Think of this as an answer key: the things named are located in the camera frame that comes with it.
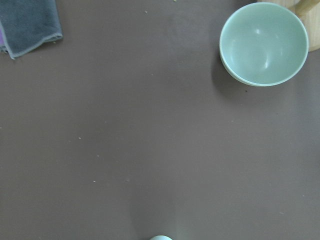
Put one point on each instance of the mint green cup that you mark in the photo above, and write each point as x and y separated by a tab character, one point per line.
160	237

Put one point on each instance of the mint green bowl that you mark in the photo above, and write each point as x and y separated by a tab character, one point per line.
263	44

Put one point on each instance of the grey folded cloth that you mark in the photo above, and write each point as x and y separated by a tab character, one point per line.
27	24

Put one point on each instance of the wooden cup tree stand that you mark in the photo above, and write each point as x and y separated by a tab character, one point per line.
308	11

